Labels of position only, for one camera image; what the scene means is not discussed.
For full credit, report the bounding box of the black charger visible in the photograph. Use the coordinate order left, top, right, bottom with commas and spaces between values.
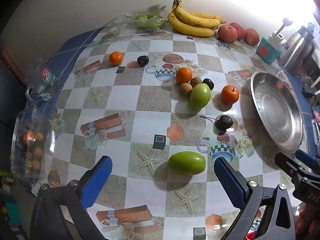
301, 85, 317, 97

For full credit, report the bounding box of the dark plum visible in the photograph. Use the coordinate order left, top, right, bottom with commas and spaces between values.
137, 55, 150, 67

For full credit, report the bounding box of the white gooseneck lamp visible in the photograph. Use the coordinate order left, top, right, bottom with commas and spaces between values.
271, 17, 293, 39

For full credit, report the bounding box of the checkered printed tablecloth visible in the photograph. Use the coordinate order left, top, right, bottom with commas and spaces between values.
15, 26, 320, 240

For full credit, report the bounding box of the clear bag of green fruits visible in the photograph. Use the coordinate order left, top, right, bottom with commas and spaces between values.
110, 5, 168, 34

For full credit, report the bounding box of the green jujube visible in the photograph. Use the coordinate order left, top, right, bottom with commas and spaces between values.
189, 83, 212, 110
168, 151, 207, 175

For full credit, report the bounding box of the clear container of small oranges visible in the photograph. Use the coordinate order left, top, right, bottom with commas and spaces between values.
11, 105, 59, 180

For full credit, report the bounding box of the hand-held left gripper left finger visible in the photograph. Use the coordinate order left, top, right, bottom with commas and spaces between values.
29, 155, 113, 240

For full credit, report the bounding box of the clear glass mug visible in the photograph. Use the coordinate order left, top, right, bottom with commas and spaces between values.
25, 59, 60, 102

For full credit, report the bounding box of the stainless steel kettle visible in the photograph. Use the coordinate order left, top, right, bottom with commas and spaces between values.
280, 25, 316, 72

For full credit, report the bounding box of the stainless steel bowl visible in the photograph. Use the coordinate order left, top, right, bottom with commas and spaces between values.
250, 71, 304, 152

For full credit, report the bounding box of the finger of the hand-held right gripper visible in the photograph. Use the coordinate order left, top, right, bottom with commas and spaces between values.
296, 149, 320, 172
274, 152, 313, 180

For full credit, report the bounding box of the person's right hand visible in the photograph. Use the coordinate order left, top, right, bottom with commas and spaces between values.
295, 202, 320, 234

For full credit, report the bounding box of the red apple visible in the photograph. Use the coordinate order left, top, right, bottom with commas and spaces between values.
217, 25, 238, 43
244, 28, 260, 46
229, 22, 247, 41

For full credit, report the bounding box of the bunch of yellow bananas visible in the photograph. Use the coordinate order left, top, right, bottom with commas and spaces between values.
167, 0, 227, 38

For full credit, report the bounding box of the teal plastic box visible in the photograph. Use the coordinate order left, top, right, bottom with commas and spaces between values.
256, 36, 284, 63

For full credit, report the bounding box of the dark cherry with stem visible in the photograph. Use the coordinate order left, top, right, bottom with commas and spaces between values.
200, 114, 234, 132

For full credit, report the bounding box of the orange tangerine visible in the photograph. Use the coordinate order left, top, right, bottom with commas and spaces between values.
220, 85, 240, 105
176, 67, 193, 84
109, 51, 124, 66

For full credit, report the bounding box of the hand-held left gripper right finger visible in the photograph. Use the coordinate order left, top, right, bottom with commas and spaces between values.
214, 156, 297, 240

